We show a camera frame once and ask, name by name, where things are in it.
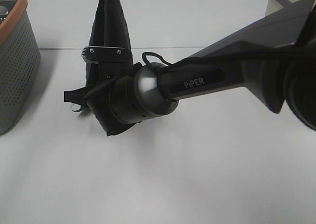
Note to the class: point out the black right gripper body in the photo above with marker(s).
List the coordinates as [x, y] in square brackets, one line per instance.
[125, 97]

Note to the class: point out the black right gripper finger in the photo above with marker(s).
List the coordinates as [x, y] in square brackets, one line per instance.
[81, 95]

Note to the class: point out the dark navy towel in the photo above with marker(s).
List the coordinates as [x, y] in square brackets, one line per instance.
[109, 29]

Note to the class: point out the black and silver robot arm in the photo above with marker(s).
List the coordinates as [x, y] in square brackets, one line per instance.
[274, 58]

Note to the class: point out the grey perforated basket orange rim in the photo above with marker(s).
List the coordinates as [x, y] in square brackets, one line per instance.
[19, 60]

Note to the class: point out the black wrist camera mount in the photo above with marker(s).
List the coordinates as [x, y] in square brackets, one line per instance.
[103, 62]

